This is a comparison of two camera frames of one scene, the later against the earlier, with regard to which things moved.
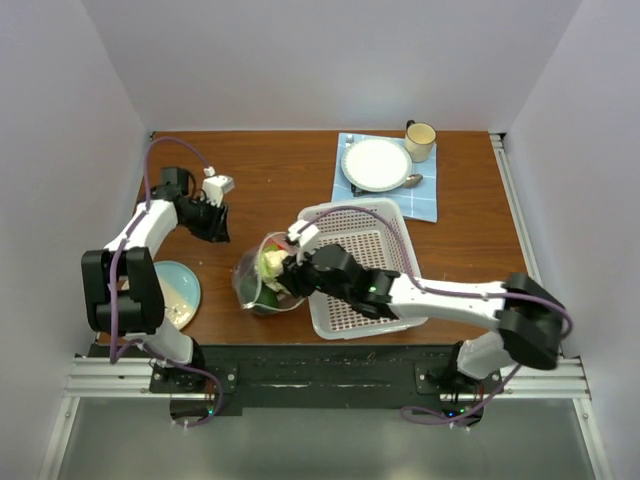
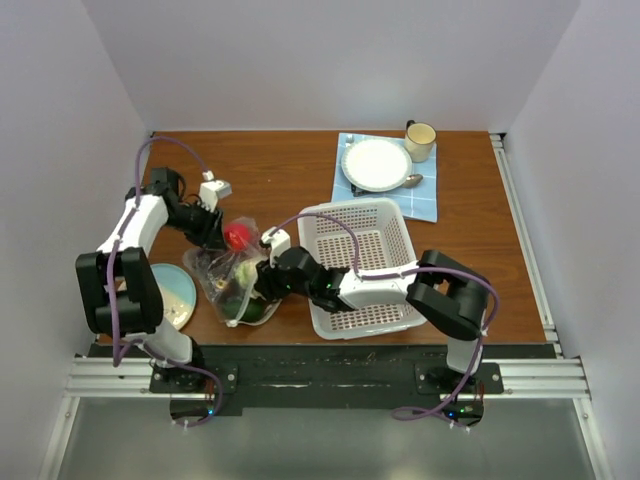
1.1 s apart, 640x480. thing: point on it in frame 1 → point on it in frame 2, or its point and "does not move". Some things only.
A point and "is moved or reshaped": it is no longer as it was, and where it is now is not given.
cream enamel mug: [419, 140] does not move
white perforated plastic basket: [373, 231] does not move
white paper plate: [376, 165] does not move
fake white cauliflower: [269, 266] is moved or reshaped
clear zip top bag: [257, 286] is moved or reshaped
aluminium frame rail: [550, 376] does not move
